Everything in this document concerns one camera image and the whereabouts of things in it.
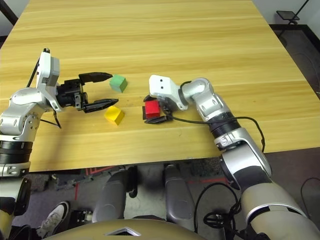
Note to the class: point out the tan robot torso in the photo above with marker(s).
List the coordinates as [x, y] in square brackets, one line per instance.
[87, 231]

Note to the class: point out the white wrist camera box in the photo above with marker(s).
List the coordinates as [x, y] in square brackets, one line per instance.
[162, 86]
[47, 70]

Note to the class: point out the grey robot leg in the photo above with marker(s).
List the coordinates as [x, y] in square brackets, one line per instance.
[110, 197]
[177, 197]

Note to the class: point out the black stand with tray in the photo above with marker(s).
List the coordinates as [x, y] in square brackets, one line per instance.
[287, 15]

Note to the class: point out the yellow wooden block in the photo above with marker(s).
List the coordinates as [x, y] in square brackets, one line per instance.
[113, 113]

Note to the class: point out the grey right robot leg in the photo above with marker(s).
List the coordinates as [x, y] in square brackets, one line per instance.
[177, 197]

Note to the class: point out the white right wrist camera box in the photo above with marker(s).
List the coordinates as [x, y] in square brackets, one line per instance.
[162, 86]

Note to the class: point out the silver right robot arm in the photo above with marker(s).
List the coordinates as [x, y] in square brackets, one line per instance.
[212, 100]

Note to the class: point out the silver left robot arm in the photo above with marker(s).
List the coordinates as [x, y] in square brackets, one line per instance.
[20, 117]

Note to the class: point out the black metal table frame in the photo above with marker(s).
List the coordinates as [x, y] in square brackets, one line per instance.
[10, 13]

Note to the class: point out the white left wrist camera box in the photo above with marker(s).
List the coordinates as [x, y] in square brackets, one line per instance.
[47, 70]

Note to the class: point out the white sneaker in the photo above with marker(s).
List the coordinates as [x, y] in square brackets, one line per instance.
[53, 217]

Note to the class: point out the red wooden block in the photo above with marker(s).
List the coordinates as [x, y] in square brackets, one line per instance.
[152, 108]

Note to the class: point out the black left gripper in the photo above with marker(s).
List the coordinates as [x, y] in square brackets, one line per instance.
[70, 93]

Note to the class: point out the green wooden block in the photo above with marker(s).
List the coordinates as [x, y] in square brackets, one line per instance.
[117, 82]

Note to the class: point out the grey left robot leg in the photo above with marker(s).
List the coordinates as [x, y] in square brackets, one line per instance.
[110, 197]

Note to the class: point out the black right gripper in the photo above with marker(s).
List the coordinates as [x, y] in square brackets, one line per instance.
[166, 106]

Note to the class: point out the black box with white wheel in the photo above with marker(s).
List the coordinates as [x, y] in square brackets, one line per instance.
[80, 216]

